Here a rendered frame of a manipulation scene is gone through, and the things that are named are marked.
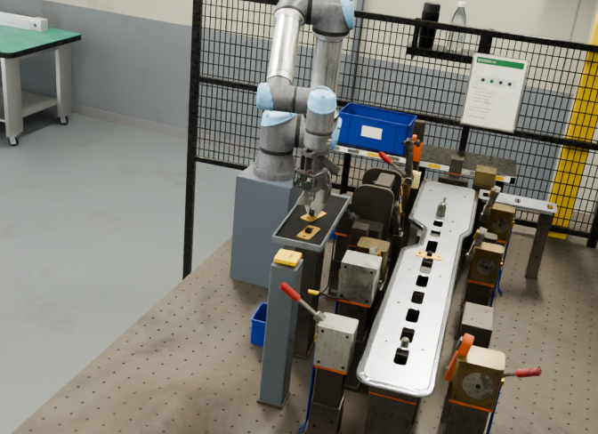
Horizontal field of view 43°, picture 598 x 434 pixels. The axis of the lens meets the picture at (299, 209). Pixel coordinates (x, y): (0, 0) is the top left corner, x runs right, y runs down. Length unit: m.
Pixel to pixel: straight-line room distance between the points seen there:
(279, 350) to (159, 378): 0.39
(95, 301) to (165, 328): 1.51
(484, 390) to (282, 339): 0.54
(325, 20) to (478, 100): 1.09
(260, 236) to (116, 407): 0.81
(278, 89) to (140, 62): 4.15
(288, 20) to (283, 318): 0.89
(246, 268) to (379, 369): 0.97
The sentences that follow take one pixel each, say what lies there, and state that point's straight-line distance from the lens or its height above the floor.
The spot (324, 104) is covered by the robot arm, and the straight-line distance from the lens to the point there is 2.01.
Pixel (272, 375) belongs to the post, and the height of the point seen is 0.80.
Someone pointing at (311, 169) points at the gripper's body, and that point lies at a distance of 2.06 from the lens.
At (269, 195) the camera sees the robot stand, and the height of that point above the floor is 1.06.
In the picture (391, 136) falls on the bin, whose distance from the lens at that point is 3.16.
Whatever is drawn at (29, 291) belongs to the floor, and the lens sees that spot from 4.07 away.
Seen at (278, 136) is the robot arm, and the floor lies 1.25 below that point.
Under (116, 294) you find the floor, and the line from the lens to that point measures 3.99.
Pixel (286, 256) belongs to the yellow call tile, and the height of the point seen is 1.16.
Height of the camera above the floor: 2.07
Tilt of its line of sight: 24 degrees down
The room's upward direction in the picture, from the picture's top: 6 degrees clockwise
